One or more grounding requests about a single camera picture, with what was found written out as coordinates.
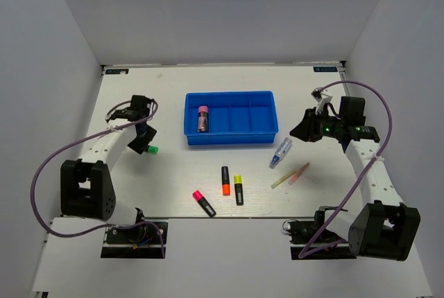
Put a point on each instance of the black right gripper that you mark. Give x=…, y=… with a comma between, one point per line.
x=306, y=130

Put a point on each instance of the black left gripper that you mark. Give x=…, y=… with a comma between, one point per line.
x=138, y=146

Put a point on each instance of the glue stick green cap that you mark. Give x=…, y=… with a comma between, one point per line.
x=152, y=150

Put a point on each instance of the thin orange highlighter pen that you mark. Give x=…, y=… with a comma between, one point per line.
x=298, y=173

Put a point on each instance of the thin yellow highlighter pen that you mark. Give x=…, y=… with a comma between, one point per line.
x=283, y=178

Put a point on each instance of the glue stick pink cap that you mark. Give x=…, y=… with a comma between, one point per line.
x=203, y=115

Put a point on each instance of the black highlighter pink cap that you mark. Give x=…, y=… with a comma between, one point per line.
x=204, y=204

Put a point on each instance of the black highlighter orange cap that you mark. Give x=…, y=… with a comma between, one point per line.
x=225, y=180

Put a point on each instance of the black highlighter yellow cap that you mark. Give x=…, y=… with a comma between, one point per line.
x=238, y=188

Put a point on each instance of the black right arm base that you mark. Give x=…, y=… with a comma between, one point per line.
x=301, y=231

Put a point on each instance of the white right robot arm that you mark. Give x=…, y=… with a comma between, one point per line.
x=385, y=227

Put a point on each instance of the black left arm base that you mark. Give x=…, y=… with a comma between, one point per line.
x=138, y=243

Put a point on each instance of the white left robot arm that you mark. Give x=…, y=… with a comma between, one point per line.
x=86, y=188

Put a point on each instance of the right blue corner label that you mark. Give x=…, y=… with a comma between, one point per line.
x=325, y=69

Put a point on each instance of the blue corner label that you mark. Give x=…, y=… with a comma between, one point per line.
x=116, y=71
x=325, y=69

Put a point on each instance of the left blue corner label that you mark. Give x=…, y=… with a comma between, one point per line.
x=116, y=71

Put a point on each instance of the blue plastic divided tray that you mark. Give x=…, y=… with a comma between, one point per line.
x=235, y=117

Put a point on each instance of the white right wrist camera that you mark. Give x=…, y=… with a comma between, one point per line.
x=323, y=97

